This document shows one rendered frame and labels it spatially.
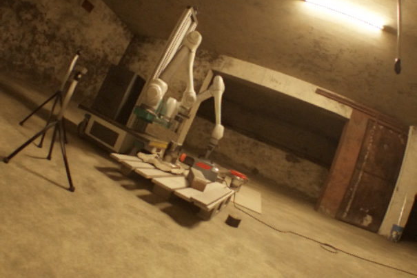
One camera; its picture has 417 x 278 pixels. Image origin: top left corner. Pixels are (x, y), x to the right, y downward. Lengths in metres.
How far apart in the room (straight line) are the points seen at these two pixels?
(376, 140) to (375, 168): 0.71
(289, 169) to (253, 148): 2.02
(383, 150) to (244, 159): 6.82
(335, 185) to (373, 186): 1.07
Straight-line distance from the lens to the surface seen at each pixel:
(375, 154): 6.24
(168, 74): 1.95
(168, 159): 2.02
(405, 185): 6.63
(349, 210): 6.02
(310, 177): 11.13
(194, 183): 1.69
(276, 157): 10.94
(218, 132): 2.43
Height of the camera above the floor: 0.48
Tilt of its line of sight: 6 degrees up
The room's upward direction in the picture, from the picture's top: 24 degrees clockwise
